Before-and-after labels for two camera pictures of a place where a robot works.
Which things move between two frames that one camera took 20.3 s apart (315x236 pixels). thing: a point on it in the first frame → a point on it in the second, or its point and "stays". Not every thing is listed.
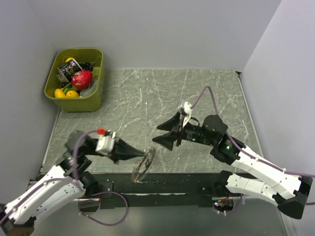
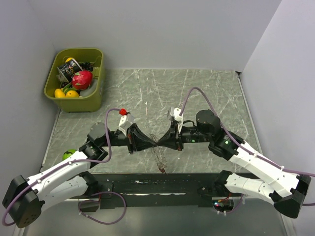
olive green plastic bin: x=89 y=103 stays
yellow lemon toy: x=59 y=93 stays
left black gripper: x=123 y=151 → x=135 y=133
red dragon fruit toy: x=81 y=80 stays
